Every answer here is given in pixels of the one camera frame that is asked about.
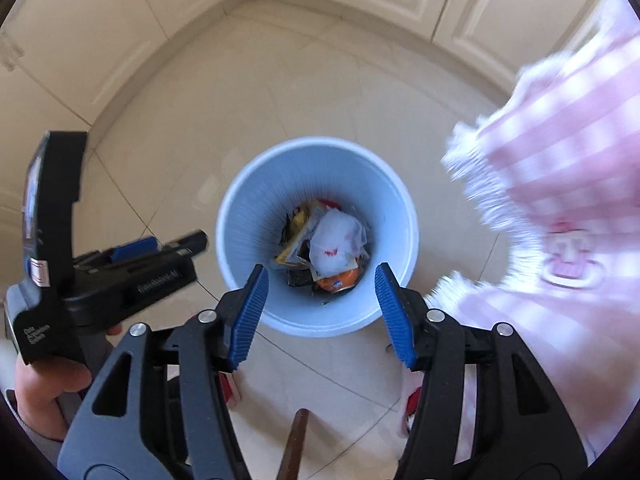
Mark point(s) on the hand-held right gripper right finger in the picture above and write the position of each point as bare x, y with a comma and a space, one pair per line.
395, 315

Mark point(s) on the brown wooden stick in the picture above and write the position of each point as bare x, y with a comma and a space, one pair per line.
295, 440

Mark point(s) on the clear white plastic bag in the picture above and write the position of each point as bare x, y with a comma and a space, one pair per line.
335, 240

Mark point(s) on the crushed orange drink can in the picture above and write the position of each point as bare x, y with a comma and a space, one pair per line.
340, 282

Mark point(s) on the gold foil packet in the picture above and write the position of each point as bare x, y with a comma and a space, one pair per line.
299, 217

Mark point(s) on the light blue plastic bin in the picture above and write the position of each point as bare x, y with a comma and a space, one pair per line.
250, 200

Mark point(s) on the person's left hand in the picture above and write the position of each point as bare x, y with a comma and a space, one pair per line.
45, 385

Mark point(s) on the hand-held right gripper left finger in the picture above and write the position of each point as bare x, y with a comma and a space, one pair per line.
247, 315

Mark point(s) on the person's left forearm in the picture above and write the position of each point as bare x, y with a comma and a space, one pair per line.
30, 442

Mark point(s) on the pink checkered tablecloth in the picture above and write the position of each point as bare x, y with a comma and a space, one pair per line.
550, 135

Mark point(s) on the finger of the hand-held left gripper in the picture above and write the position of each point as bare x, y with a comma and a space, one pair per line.
135, 247
192, 241

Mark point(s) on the red white slipper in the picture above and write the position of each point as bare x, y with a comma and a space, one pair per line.
230, 390
412, 402

